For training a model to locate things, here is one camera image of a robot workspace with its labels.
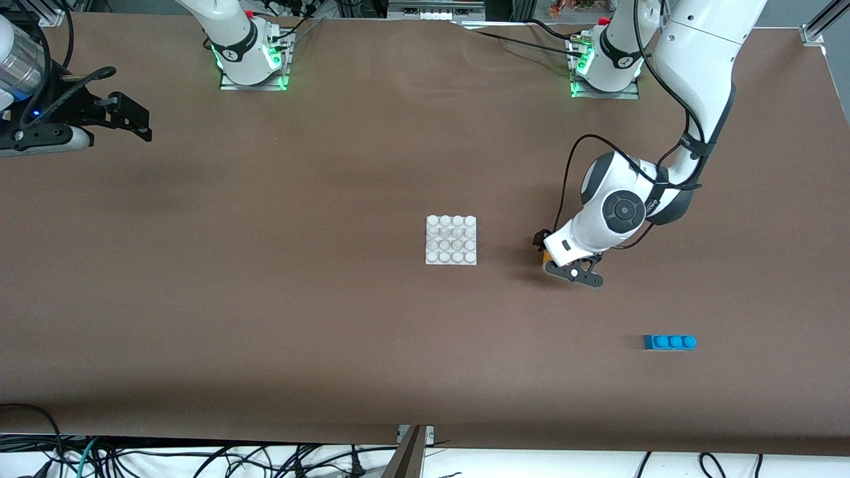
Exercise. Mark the blue three-stud block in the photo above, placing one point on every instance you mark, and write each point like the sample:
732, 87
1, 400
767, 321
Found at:
669, 342

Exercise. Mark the yellow two-stud block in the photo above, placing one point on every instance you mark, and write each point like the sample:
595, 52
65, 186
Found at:
548, 256

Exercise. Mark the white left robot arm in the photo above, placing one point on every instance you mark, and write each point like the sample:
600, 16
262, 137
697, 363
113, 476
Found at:
697, 66

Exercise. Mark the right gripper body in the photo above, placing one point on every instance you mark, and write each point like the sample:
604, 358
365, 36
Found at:
78, 109

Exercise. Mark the silver aluminium extrusion corner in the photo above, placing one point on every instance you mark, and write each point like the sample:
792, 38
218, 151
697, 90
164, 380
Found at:
53, 13
815, 30

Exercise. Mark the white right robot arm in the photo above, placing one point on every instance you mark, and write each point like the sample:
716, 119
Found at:
232, 33

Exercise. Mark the white studded base plate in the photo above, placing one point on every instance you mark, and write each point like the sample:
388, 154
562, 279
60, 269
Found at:
451, 240

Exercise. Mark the orange clutter behind table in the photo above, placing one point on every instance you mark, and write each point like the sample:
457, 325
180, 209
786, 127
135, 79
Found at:
571, 5

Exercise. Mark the grey aluminium post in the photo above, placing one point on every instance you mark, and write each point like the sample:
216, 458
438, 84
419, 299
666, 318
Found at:
406, 458

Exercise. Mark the large table cover sheet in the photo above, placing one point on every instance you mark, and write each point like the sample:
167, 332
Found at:
265, 332

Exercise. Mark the silver metal bracket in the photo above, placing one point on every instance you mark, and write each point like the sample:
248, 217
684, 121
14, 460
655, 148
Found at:
429, 433

